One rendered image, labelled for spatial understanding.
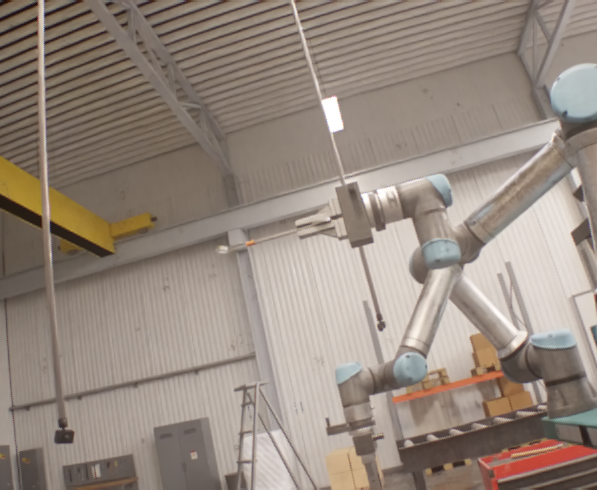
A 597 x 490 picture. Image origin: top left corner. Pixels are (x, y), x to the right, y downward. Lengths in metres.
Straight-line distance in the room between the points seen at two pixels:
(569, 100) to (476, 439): 5.54
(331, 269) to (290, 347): 1.91
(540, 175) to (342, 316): 10.38
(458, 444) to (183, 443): 6.75
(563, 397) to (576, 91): 0.84
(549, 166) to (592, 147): 0.17
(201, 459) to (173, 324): 3.10
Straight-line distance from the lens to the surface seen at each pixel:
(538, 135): 12.27
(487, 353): 10.30
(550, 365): 1.57
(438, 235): 1.09
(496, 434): 6.39
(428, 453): 6.29
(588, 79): 1.05
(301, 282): 11.70
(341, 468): 9.31
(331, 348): 11.39
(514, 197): 1.18
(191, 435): 11.56
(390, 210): 1.11
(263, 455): 9.44
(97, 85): 11.38
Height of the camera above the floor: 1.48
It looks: 19 degrees up
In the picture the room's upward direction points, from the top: 13 degrees counter-clockwise
